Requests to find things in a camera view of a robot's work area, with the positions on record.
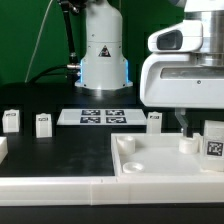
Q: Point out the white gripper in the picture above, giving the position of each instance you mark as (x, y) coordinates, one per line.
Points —
(176, 81)

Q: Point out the white square tabletop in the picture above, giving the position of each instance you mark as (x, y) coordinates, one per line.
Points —
(166, 154)

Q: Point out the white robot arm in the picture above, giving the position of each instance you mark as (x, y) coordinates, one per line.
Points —
(104, 68)

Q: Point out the white marker plate with tags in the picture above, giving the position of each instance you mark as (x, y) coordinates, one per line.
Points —
(102, 117)

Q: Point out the white U-shaped obstacle fence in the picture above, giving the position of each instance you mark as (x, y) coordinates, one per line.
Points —
(131, 189)

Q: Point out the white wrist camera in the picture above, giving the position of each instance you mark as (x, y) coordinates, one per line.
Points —
(186, 36)

